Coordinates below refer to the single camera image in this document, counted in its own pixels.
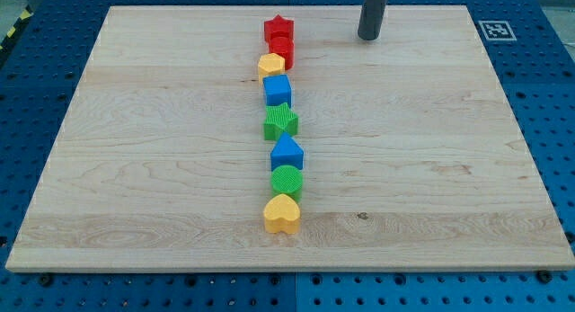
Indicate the green star block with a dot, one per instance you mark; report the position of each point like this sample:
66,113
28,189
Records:
279,119

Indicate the red star block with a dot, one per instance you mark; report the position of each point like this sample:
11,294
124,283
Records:
278,27

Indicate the blue triangle block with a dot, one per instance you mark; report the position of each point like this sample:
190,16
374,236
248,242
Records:
287,152

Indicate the green cylinder block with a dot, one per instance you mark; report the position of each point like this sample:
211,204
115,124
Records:
287,179

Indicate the blue cube block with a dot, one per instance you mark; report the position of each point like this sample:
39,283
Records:
277,90

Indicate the yellow heart block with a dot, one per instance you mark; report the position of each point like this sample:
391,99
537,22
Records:
282,214

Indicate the yellow pentagon block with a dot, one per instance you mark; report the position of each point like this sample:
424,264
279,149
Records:
270,64

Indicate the red cylinder block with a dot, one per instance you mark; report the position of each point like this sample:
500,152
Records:
285,48

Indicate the light wooden board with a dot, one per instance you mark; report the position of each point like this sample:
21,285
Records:
414,161

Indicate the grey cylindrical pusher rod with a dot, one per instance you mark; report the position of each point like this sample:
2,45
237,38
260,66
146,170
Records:
371,19

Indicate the white fiducial marker tag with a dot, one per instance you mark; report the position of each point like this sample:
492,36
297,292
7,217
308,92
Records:
497,30

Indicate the black yellow hazard tape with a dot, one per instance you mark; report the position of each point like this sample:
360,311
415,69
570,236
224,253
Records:
16,31

